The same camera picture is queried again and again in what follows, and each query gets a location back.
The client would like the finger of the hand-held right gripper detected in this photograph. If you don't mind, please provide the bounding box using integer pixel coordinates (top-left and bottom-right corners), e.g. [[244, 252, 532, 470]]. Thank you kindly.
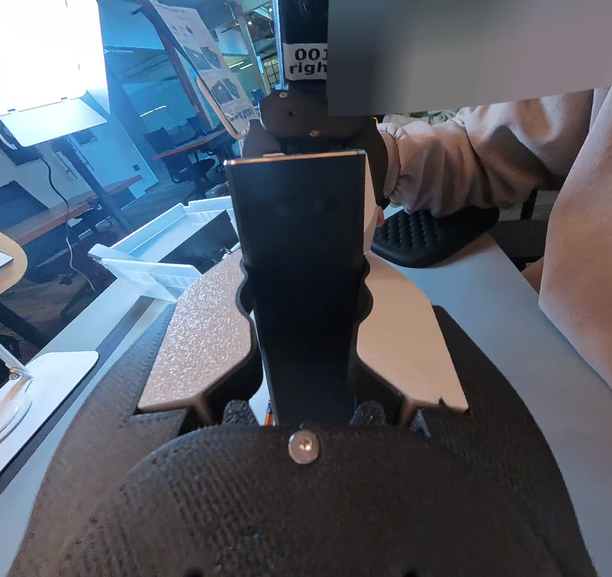
[[363, 159, 384, 254]]

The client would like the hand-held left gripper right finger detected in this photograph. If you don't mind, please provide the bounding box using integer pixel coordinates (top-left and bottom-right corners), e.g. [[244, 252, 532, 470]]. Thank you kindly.
[[348, 251, 469, 426]]

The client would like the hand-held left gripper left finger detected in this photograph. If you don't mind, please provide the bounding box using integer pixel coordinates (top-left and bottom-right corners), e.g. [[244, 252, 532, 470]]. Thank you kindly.
[[137, 249, 265, 427]]

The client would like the clear plastic bin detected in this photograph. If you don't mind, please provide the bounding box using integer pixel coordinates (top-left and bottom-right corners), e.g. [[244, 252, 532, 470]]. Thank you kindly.
[[87, 197, 240, 303]]

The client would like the grey metal usb hub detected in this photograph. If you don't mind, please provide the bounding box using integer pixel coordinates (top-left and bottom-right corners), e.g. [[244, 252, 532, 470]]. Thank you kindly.
[[224, 149, 369, 427]]

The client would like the person's right forearm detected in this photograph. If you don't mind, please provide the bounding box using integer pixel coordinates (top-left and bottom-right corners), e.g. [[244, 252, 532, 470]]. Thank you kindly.
[[378, 87, 598, 217]]

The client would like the black wrist rest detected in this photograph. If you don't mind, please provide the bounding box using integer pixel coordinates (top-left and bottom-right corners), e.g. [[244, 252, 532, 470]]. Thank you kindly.
[[372, 206, 500, 268]]

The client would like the background document stand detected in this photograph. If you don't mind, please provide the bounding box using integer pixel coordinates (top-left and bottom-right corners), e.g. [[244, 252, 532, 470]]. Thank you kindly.
[[150, 0, 261, 140]]

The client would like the background office desk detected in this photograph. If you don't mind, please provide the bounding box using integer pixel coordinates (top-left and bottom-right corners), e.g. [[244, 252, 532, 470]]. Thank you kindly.
[[153, 128, 230, 162]]

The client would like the document stand with wooden board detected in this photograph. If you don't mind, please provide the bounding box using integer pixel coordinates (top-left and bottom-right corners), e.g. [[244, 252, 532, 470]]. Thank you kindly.
[[0, 230, 99, 472]]

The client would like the black office chair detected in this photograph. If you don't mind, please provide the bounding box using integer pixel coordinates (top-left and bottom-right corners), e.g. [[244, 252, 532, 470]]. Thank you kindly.
[[492, 190, 550, 269]]

